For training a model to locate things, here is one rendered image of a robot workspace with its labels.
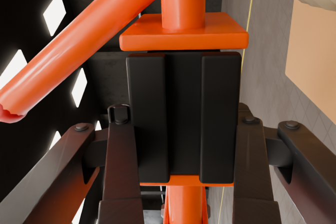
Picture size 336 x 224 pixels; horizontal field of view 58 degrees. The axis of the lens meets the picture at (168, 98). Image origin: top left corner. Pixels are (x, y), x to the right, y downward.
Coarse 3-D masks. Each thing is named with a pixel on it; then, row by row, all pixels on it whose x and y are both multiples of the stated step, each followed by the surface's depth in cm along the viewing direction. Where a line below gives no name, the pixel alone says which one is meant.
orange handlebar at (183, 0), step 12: (168, 0) 14; (180, 0) 14; (192, 0) 14; (204, 0) 15; (168, 12) 14; (180, 12) 14; (192, 12) 14; (204, 12) 15; (168, 24) 15; (180, 24) 14; (192, 24) 14; (204, 24) 15; (168, 192) 19; (180, 192) 18; (192, 192) 18; (204, 192) 23; (168, 204) 19; (180, 204) 18; (192, 204) 18; (204, 204) 21; (168, 216) 21; (180, 216) 19; (192, 216) 19; (204, 216) 20
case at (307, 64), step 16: (304, 16) 32; (320, 16) 29; (304, 32) 33; (320, 32) 29; (288, 48) 38; (304, 48) 33; (320, 48) 29; (288, 64) 38; (304, 64) 33; (320, 64) 29; (304, 80) 33; (320, 80) 29; (320, 96) 29
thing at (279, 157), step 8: (240, 104) 18; (240, 112) 17; (248, 112) 17; (264, 128) 15; (272, 128) 15; (264, 136) 14; (272, 136) 14; (272, 144) 14; (280, 144) 14; (272, 152) 14; (280, 152) 14; (288, 152) 14; (272, 160) 14; (280, 160) 14; (288, 160) 14
